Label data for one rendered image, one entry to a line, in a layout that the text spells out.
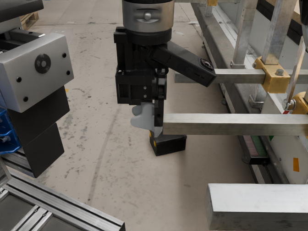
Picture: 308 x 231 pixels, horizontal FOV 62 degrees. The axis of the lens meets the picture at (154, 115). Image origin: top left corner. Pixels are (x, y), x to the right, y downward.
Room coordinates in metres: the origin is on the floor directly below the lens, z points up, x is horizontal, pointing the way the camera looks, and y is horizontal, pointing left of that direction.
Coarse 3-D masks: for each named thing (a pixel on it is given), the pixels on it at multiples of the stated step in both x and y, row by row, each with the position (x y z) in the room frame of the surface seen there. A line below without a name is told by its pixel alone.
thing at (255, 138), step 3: (252, 135) 0.53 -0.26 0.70; (252, 138) 0.51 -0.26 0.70; (255, 138) 0.51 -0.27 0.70; (258, 138) 0.51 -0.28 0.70; (255, 141) 0.50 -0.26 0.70; (258, 141) 0.50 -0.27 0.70; (255, 144) 0.49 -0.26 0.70; (258, 144) 0.49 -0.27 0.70; (261, 144) 0.49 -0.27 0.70; (258, 147) 0.48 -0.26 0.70; (261, 147) 0.48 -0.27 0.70; (258, 150) 0.47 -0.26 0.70; (261, 150) 0.47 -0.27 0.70; (258, 153) 0.46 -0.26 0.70; (261, 153) 0.46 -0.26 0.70; (264, 153) 0.46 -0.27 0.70
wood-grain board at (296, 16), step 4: (268, 0) 1.26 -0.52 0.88; (272, 0) 1.21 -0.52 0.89; (272, 4) 1.20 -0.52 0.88; (296, 4) 1.10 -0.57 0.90; (296, 8) 1.03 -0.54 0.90; (296, 12) 0.98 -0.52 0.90; (292, 16) 1.00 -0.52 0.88; (296, 16) 0.97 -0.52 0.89; (296, 20) 0.96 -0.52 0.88; (300, 20) 0.93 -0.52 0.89
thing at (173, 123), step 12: (168, 120) 0.38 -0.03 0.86; (180, 120) 0.38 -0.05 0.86; (192, 120) 0.38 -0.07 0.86; (204, 120) 0.38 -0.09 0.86; (216, 120) 0.38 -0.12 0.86; (228, 120) 0.38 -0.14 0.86; (240, 120) 0.38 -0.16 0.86; (252, 120) 0.38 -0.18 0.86; (264, 120) 0.38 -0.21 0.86; (276, 120) 0.38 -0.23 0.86; (288, 120) 0.38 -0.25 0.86; (300, 120) 0.38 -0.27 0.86; (168, 132) 0.38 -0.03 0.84; (180, 132) 0.38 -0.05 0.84; (192, 132) 0.38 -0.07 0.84; (204, 132) 0.38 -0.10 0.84; (216, 132) 0.38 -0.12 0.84; (228, 132) 0.38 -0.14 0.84; (240, 132) 0.38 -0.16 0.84; (252, 132) 0.38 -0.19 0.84; (264, 132) 0.37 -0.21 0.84; (276, 132) 0.37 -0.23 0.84; (288, 132) 0.37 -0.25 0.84; (300, 132) 0.37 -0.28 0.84
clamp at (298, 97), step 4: (304, 92) 0.47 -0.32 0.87; (296, 96) 0.47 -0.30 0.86; (300, 96) 0.45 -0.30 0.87; (296, 100) 0.46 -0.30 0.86; (300, 100) 0.44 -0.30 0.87; (304, 100) 0.44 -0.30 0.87; (296, 104) 0.45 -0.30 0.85; (300, 104) 0.43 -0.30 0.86; (304, 104) 0.42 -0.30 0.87; (296, 108) 0.44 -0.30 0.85; (300, 108) 0.43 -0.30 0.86; (304, 108) 0.42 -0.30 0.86; (292, 112) 0.45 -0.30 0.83; (296, 112) 0.44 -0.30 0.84; (300, 112) 0.43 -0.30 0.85; (304, 112) 0.41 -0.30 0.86
